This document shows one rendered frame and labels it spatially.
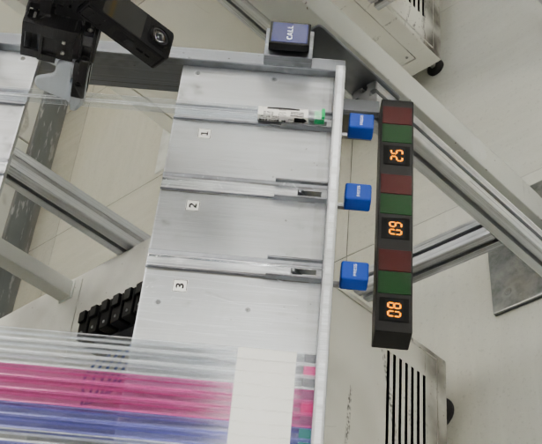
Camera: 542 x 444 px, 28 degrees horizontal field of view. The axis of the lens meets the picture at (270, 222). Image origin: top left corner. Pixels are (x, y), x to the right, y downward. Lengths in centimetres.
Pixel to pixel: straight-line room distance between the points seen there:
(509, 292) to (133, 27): 101
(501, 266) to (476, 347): 16
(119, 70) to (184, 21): 99
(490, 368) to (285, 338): 88
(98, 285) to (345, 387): 42
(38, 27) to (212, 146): 24
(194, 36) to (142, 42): 119
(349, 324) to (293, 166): 52
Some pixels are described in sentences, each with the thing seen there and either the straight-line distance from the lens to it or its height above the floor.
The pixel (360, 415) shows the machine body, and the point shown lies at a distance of 170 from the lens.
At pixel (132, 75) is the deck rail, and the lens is 143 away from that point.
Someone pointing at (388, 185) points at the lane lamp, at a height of 66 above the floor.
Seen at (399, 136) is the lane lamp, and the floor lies 65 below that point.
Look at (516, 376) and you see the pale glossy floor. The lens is 194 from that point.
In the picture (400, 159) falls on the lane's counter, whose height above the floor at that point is 65.
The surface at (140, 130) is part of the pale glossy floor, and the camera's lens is 342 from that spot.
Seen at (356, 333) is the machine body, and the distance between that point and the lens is 176.
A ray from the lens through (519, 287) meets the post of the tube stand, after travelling 201.
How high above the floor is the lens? 144
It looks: 33 degrees down
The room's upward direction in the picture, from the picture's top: 54 degrees counter-clockwise
